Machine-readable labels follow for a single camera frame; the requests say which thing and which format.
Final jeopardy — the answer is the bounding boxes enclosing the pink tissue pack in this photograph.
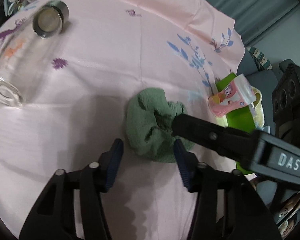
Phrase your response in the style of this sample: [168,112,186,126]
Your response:
[207,74,256,118]

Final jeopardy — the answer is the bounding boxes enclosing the grey sofa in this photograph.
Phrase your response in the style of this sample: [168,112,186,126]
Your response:
[236,47,300,205]

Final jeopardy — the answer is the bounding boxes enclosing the pink floral tablecloth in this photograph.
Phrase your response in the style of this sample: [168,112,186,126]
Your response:
[0,0,245,236]

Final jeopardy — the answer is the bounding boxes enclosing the blue plush elephant toy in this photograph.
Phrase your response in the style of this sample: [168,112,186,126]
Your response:
[257,125,271,134]

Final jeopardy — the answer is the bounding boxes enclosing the teal yellow curtain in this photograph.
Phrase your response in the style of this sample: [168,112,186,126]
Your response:
[206,0,300,46]

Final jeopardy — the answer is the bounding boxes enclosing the green rimmed white tray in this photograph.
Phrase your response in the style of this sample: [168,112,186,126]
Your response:
[216,73,257,176]

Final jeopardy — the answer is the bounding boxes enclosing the hand with painted nails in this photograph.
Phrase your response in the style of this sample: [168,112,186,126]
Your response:
[250,178,300,239]

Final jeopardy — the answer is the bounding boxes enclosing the striped throw pillow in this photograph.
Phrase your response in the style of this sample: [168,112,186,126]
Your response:
[247,47,273,71]

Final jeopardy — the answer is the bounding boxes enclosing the green fluffy cloth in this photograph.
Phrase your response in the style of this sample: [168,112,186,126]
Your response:
[126,88,187,163]

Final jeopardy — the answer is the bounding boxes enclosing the clear glass bottle steel lid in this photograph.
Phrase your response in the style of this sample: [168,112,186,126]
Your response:
[0,0,69,107]

